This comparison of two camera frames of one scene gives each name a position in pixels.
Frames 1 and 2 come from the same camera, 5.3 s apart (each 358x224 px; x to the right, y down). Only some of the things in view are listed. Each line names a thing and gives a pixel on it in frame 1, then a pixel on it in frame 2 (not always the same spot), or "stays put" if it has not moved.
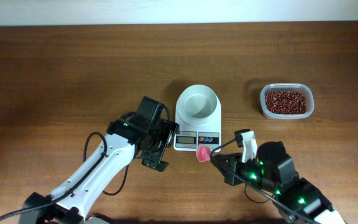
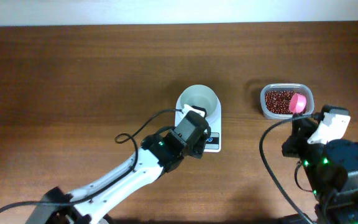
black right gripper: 232,165 → 301,125
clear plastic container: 286,101 stays put
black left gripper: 167,129 → 197,150
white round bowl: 197,102 stays put
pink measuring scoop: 203,154 → 297,102
